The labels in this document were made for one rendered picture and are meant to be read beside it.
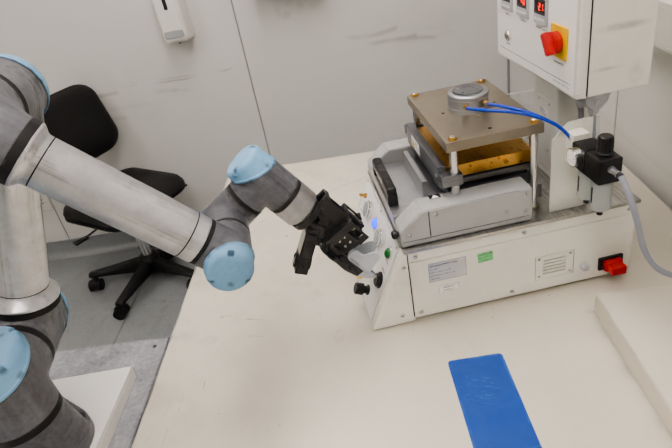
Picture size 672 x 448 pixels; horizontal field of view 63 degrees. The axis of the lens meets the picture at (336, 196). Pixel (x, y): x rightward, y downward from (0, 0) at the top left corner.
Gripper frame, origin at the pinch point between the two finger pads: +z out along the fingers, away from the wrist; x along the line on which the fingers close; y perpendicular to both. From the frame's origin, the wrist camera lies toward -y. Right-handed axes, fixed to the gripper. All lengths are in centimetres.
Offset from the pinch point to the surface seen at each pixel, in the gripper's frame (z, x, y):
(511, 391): 18.9, -25.8, 9.1
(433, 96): -8.6, 21.7, 32.6
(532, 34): -9, 11, 53
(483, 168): 0.0, 1.8, 30.3
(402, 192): -3.6, 9.0, 15.2
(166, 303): 23, 121, -117
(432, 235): -0.3, -4.3, 15.5
